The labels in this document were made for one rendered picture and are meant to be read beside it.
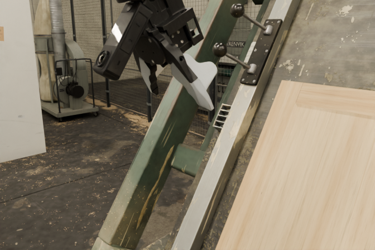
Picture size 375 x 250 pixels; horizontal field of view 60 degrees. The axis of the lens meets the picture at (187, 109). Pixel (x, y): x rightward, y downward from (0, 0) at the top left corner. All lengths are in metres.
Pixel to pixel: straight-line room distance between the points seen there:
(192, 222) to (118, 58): 0.48
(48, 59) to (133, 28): 5.72
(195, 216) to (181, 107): 0.34
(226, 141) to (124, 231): 0.39
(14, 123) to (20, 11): 1.24
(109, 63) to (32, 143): 3.86
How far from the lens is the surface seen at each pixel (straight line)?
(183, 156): 0.98
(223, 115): 0.87
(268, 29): 0.92
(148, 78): 0.56
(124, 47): 0.46
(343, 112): 0.77
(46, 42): 6.15
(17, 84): 4.10
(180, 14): 0.49
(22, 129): 4.21
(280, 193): 0.76
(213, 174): 0.81
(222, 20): 1.11
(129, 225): 0.99
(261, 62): 0.87
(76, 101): 5.67
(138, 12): 0.47
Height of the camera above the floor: 1.48
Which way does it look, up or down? 14 degrees down
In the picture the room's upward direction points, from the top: straight up
